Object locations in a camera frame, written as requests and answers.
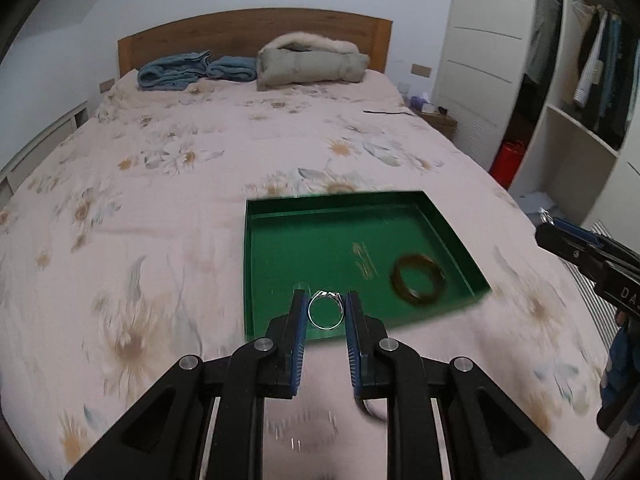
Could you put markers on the green tray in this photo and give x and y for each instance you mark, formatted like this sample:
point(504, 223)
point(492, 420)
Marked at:
point(310, 250)

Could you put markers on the red bag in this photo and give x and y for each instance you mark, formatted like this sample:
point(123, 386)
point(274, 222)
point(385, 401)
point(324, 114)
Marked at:
point(506, 165)

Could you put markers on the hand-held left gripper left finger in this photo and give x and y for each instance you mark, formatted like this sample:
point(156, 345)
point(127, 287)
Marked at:
point(298, 345)

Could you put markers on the white wardrobe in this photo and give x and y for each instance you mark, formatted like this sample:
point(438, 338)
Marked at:
point(480, 60)

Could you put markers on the blue hanging garment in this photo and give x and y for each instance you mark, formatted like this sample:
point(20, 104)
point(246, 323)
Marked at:
point(612, 65)

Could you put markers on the wall socket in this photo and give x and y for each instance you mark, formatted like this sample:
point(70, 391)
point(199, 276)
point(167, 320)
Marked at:
point(421, 70)

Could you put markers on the wooden nightstand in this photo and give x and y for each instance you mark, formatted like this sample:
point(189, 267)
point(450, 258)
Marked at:
point(440, 122)

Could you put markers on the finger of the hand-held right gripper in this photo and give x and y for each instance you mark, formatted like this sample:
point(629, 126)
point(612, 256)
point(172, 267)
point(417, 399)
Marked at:
point(565, 245)
point(575, 230)

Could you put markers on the grey hanging garment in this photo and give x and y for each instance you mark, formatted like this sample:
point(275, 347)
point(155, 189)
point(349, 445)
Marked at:
point(542, 35)

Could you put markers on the floral bedsheet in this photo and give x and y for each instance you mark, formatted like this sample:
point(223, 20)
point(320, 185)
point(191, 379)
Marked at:
point(150, 185)

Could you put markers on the amber bangle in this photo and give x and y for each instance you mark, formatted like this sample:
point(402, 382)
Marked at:
point(415, 301)

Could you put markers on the striped floor mat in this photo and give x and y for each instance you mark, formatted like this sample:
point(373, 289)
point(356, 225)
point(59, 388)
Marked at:
point(595, 305)

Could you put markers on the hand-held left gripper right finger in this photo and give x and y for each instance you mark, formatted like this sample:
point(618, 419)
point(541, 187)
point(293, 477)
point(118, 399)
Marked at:
point(354, 345)

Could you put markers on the beige fur-trimmed jacket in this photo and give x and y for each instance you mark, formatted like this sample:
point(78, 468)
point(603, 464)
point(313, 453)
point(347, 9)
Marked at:
point(310, 65)

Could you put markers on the wooden headboard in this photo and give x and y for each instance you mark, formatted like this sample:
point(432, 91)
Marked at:
point(225, 30)

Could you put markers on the white side shelf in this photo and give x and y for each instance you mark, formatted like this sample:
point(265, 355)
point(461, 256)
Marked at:
point(40, 135)

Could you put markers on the white hanging shirt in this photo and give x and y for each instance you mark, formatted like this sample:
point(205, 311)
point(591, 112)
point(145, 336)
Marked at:
point(590, 65)

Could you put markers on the blue folded towel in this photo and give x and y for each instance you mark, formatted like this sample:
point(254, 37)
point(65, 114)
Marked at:
point(170, 70)
point(232, 67)

